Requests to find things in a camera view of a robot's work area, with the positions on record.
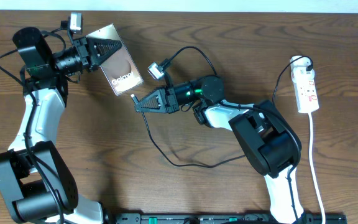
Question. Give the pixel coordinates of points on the white power strip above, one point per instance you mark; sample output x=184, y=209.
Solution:
x=302, y=76

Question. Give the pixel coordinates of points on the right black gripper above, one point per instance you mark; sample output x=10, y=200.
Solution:
x=166, y=102

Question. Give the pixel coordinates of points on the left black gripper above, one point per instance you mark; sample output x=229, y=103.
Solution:
x=91, y=45

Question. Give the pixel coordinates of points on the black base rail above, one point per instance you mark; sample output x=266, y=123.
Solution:
x=136, y=218

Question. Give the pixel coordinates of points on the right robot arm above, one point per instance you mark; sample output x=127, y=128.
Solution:
x=269, y=144

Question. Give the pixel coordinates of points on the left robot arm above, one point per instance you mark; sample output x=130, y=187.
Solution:
x=35, y=183

